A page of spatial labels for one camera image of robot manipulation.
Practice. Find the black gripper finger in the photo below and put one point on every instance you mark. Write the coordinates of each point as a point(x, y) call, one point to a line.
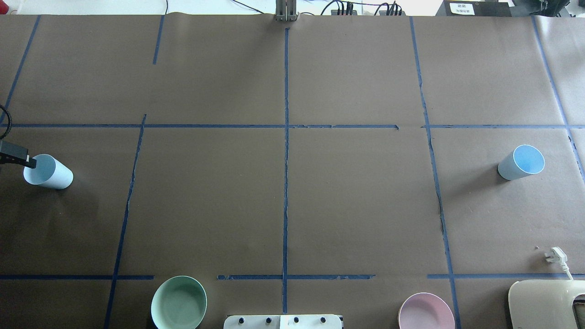
point(15, 154)

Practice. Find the light blue cup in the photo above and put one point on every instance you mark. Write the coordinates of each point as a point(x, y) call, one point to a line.
point(48, 173)
point(524, 161)

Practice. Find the green bowl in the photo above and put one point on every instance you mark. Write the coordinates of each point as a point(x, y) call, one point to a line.
point(179, 303)

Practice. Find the pink bowl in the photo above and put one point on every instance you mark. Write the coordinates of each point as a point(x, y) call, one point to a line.
point(425, 311)

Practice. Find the black box with label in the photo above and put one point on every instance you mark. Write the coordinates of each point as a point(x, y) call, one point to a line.
point(474, 8)

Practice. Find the cream toaster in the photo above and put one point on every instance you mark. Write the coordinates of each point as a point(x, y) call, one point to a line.
point(547, 304)

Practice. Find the white power plug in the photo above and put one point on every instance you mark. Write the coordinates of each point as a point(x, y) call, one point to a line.
point(557, 256)

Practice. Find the white camera post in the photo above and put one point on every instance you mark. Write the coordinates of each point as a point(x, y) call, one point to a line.
point(284, 321)

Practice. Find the aluminium frame post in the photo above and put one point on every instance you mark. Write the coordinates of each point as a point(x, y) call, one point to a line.
point(286, 10)

